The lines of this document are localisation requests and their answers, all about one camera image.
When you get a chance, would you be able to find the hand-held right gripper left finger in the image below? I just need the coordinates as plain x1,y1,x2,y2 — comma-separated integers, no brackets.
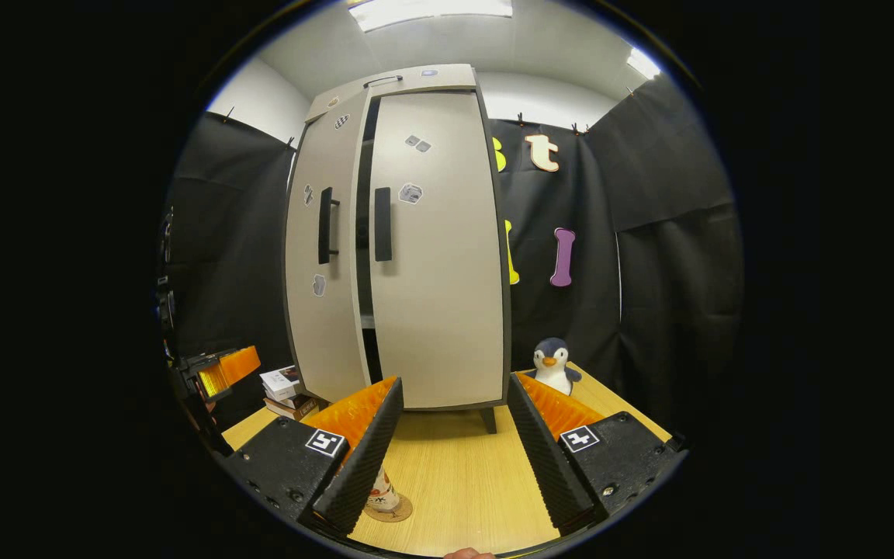
218,377,405,538

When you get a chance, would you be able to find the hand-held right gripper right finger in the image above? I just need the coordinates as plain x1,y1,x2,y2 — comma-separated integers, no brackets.
507,373,688,538

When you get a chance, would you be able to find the clear bottle with red label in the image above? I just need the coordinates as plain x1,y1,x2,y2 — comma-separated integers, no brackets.
368,466,401,513

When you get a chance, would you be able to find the round wooden coaster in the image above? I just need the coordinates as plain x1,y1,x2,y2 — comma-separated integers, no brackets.
363,495,414,523

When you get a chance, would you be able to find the white cabinet door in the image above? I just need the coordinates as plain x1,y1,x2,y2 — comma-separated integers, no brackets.
284,89,370,404
368,91,511,411

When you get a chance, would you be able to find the white cabinet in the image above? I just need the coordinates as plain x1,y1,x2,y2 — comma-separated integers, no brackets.
282,64,514,434

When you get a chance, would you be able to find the white cabinet drawer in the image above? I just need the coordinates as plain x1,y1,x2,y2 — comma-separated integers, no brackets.
305,64,479,123

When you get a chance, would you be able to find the white book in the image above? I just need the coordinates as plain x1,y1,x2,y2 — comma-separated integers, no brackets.
259,365,303,403

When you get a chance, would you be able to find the brown book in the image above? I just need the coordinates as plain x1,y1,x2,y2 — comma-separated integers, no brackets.
265,393,324,422

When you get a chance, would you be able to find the penguin plush toy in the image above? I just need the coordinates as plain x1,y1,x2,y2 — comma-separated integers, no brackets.
525,337,582,397

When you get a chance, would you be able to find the black backdrop cloth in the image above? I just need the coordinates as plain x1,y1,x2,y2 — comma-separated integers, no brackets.
164,74,744,436

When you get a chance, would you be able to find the large ceiling light panel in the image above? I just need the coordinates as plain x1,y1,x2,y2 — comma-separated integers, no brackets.
348,0,514,33

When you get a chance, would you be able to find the small ceiling light panel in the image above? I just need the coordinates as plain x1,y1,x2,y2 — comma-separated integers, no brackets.
627,47,661,80

